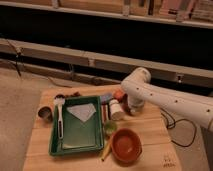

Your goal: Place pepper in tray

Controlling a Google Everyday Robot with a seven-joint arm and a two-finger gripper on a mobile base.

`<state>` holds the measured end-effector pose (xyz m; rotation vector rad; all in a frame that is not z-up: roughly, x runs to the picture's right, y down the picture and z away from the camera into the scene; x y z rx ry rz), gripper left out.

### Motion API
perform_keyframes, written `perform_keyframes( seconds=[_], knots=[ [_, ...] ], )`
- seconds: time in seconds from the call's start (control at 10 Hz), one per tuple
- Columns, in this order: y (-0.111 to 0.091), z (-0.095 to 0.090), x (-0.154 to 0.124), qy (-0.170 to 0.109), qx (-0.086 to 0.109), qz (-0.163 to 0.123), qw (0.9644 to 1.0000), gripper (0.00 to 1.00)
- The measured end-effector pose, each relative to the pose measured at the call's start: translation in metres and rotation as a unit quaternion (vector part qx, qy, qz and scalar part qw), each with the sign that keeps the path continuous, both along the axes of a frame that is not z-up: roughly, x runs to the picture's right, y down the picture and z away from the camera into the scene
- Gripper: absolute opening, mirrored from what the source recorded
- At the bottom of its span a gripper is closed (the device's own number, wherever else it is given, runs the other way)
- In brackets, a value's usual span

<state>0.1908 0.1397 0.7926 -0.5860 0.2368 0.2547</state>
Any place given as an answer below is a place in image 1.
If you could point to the small metal cup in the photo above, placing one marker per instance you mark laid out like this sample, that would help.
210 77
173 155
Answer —
45 113

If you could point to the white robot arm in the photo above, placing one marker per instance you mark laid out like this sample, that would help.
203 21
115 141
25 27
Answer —
195 107

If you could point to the green plastic tray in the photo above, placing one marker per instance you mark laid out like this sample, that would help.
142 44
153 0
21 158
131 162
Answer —
78 136

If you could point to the small green cup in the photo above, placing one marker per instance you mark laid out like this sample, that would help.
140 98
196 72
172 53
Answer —
110 127

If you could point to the dark red dried item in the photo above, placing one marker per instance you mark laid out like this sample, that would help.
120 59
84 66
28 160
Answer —
76 94

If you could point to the red pepper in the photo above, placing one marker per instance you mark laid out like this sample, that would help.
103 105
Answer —
119 95

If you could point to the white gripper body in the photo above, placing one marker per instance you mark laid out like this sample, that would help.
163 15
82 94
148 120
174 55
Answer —
135 105

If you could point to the striped cloth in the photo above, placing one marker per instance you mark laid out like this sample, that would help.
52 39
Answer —
105 99

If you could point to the yellow pencil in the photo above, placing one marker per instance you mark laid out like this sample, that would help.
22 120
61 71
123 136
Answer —
106 151

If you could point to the white folded paper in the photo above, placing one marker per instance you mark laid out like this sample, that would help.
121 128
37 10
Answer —
82 112

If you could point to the orange clay bowl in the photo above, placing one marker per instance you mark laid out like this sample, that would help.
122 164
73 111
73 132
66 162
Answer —
126 146

